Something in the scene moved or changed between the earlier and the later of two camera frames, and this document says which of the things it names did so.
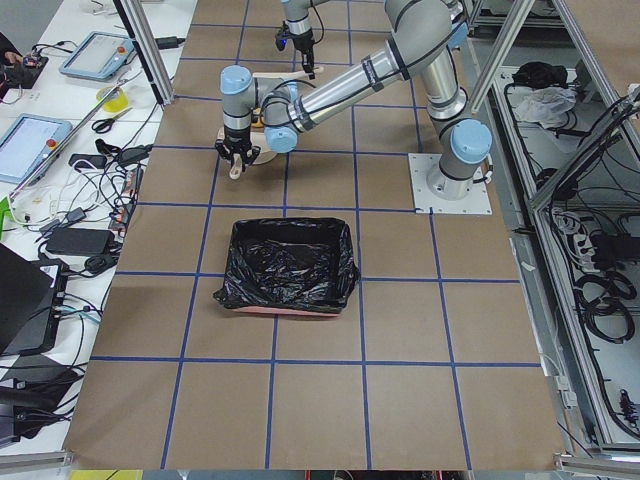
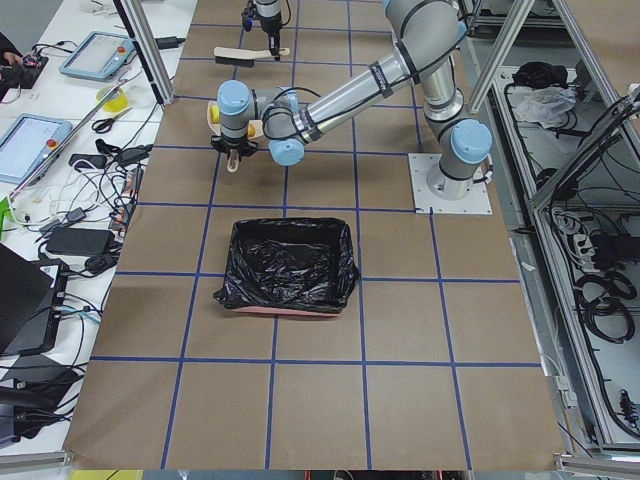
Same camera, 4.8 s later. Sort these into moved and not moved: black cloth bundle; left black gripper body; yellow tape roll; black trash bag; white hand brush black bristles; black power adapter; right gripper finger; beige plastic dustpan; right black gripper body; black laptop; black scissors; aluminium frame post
Moved: beige plastic dustpan; right black gripper body; right gripper finger; white hand brush black bristles
Not moved: black scissors; aluminium frame post; black laptop; black power adapter; black cloth bundle; black trash bag; yellow tape roll; left black gripper body
